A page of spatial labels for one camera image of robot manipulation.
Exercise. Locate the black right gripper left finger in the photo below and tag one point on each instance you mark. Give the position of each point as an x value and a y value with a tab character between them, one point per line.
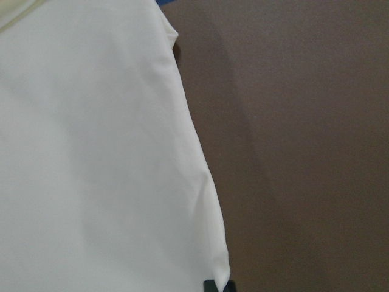
210	286

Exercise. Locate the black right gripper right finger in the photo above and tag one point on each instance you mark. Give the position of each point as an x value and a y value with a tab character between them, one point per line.
230	286

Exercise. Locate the cream long-sleeve cat shirt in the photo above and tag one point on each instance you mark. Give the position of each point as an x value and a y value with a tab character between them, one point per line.
104	184

